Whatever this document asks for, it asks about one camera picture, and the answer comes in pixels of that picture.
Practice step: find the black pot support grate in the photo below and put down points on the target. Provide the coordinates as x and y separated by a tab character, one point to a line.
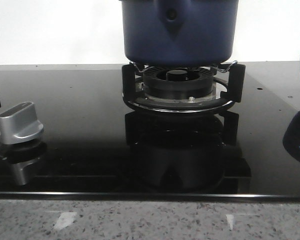
227	88

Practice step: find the blue cooking pot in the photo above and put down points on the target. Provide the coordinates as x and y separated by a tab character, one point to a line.
179	33

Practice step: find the black gas burner head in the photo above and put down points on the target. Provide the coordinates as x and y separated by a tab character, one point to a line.
178	83

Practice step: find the black glass cooktop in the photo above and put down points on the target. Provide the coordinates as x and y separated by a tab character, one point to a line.
94	147

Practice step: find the silver stove knob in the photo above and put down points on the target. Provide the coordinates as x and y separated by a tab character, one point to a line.
20	124

